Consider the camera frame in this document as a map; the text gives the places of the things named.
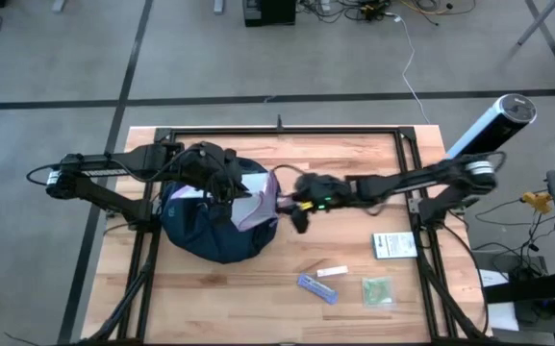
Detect tangled floor cables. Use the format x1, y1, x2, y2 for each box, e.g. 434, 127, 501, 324
297, 0, 478, 26

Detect white paper sheet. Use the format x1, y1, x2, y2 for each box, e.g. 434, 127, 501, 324
477, 267, 521, 334

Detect white floor cable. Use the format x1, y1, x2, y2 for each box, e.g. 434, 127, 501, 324
391, 12, 432, 125

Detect black computer tower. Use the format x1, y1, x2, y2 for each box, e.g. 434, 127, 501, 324
242, 0, 298, 28

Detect black white cylindrical tower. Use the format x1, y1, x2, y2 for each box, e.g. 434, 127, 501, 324
444, 92, 540, 162

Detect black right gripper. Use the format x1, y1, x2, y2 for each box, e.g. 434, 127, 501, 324
279, 172, 356, 215

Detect yellow clamp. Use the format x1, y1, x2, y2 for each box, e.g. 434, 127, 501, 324
519, 190, 554, 215

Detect grey table leg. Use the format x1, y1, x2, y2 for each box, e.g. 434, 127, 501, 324
516, 0, 555, 47

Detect black aluminium table frame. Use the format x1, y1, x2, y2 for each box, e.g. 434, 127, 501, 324
77, 125, 497, 346

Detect blue printed packet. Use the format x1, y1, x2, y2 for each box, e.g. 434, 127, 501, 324
296, 272, 341, 307

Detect green item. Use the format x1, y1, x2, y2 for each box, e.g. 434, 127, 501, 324
360, 275, 397, 309

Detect navy blue backpack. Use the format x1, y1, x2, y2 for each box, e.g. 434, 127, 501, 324
159, 156, 282, 265

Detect black cable bundle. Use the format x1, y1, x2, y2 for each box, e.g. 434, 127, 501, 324
468, 189, 555, 284

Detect small white stick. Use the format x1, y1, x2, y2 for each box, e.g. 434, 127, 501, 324
315, 264, 350, 279

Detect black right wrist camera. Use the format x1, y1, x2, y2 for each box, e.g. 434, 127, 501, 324
289, 206, 313, 235

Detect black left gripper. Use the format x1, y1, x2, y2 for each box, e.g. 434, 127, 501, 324
179, 140, 253, 207

